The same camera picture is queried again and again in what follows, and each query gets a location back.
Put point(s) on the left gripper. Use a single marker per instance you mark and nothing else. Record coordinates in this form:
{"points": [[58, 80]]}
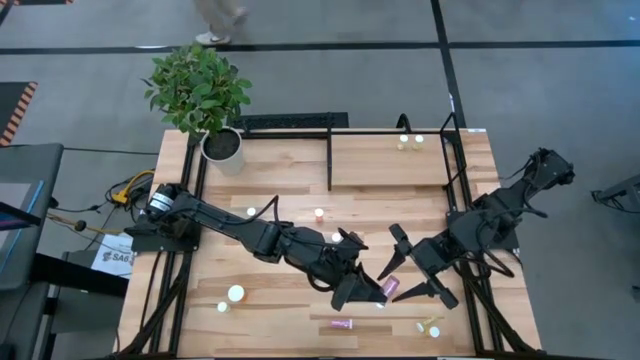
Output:
{"points": [[335, 265]]}

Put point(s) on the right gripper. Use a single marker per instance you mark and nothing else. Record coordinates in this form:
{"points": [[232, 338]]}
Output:
{"points": [[432, 255]]}

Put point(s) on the pink medicine bottle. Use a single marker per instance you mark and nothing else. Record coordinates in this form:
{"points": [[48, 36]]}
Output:
{"points": [[390, 286], [341, 324]]}

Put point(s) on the teal medicine bottle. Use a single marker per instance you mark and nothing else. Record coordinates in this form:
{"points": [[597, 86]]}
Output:
{"points": [[336, 237]]}

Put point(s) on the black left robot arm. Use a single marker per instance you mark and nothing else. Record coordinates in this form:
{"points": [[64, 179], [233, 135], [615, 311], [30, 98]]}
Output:
{"points": [[225, 220]]}

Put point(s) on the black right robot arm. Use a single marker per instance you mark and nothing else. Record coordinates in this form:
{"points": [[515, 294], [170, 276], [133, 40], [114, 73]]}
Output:
{"points": [[505, 205]]}

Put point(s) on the wide orange medicine bottle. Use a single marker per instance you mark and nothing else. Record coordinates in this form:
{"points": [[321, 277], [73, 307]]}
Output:
{"points": [[236, 293]]}

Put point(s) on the teal bottle red pills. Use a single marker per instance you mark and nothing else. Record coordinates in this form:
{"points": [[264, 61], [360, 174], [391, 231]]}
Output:
{"points": [[251, 211]]}

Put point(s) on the small white-capped bottle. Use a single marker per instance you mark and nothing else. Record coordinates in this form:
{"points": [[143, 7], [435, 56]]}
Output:
{"points": [[222, 306]]}

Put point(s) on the black chair base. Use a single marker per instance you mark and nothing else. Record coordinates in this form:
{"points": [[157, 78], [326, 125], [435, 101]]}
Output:
{"points": [[620, 192]]}

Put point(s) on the white printed paper sign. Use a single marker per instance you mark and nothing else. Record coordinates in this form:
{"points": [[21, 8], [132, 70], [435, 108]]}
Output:
{"points": [[112, 257]]}

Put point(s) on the green plant in white pot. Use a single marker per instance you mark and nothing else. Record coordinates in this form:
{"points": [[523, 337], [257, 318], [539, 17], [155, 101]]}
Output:
{"points": [[200, 90]]}

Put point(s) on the black side table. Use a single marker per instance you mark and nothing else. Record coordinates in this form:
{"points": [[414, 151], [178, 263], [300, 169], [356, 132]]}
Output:
{"points": [[75, 275]]}

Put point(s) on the person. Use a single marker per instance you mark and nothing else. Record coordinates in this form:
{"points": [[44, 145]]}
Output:
{"points": [[215, 15]]}

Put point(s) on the grey cabinet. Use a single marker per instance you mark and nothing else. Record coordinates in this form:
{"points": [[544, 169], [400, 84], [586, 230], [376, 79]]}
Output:
{"points": [[30, 165]]}

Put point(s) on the hazard-striped black floor mat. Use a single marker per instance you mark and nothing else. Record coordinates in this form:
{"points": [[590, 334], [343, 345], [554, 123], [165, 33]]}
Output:
{"points": [[10, 102]]}

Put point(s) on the black aluminium table frame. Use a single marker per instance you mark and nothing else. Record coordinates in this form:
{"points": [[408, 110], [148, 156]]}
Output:
{"points": [[190, 160]]}

